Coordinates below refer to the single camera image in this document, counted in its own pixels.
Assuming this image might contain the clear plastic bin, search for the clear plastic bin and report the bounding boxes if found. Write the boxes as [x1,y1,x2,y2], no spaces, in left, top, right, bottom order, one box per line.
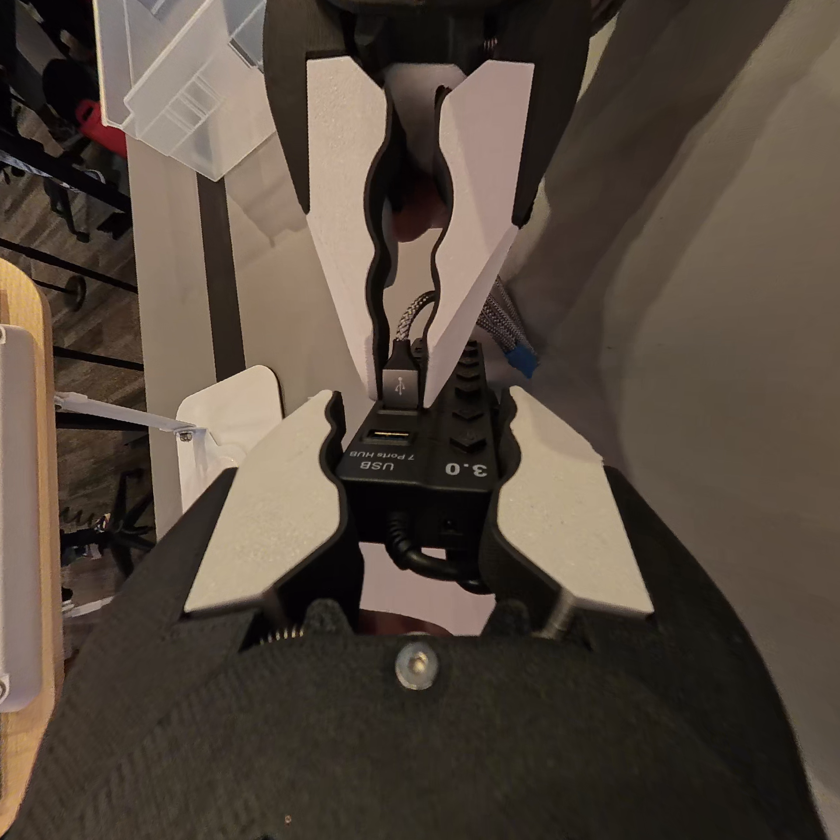
[92,0,280,182]

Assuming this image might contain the person's right hand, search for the person's right hand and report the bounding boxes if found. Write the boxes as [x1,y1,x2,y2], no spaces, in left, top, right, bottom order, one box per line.
[392,147,454,242]

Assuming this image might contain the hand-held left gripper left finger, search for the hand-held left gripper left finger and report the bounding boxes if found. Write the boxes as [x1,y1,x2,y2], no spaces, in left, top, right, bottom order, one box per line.
[182,389,366,624]

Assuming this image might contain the grey braided usb cable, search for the grey braided usb cable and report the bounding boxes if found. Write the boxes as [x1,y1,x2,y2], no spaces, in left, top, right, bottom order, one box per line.
[378,276,539,413]

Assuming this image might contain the black seven-port usb hub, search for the black seven-port usb hub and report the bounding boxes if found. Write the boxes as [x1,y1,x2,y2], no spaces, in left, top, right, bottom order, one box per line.
[331,340,519,549]

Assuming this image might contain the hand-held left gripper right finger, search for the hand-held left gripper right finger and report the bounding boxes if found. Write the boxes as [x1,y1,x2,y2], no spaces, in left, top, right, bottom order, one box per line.
[479,386,655,639]

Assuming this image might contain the black whiteboard stand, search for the black whiteboard stand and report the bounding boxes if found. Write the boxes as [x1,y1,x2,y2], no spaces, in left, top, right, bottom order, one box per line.
[0,238,140,312]
[52,344,145,374]

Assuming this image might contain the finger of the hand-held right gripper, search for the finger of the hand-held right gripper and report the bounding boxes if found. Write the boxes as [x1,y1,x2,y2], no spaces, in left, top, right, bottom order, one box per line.
[306,56,403,401]
[420,60,536,409]

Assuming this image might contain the black office chair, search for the black office chair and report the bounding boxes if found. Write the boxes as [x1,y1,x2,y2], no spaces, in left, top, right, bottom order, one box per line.
[59,469,157,581]

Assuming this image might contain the red floor bin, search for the red floor bin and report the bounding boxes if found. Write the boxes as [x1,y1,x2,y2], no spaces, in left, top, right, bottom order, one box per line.
[74,97,129,158]

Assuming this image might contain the person's left hand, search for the person's left hand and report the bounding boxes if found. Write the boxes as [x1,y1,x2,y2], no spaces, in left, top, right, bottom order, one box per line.
[357,608,454,637]

